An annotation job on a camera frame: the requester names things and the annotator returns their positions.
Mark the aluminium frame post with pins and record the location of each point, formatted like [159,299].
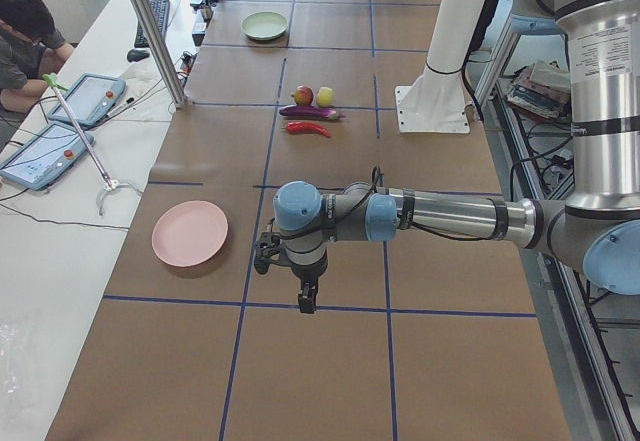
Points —
[164,63]

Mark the reacher grabber tool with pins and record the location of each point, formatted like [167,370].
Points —
[111,185]

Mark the stack of books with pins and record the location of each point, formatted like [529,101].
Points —
[542,90]

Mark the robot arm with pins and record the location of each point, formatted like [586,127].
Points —
[594,231]

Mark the green plate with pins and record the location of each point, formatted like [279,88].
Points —
[264,26]

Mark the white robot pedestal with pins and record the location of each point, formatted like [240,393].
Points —
[435,102]

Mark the yellow green apple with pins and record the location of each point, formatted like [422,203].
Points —
[325,97]

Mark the teach pendant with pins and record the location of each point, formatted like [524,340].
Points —
[45,158]
[92,96]

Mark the lower teach pendant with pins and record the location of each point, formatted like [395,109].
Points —
[45,158]

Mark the pink plate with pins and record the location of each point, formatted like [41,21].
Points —
[189,233]

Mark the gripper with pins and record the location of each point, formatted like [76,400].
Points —
[307,276]

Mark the upper teach pendant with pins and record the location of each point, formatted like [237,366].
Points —
[92,96]

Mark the brown paper table cover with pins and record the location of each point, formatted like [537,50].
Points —
[420,338]

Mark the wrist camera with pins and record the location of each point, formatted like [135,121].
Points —
[267,250]

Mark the red green pomegranate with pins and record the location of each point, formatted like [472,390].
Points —
[303,95]

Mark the red chili pepper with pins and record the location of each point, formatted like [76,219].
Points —
[306,127]

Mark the seated person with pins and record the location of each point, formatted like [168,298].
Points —
[31,47]

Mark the purple eggplant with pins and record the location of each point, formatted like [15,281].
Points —
[308,112]

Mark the black computer mouse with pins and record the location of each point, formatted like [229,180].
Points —
[136,55]

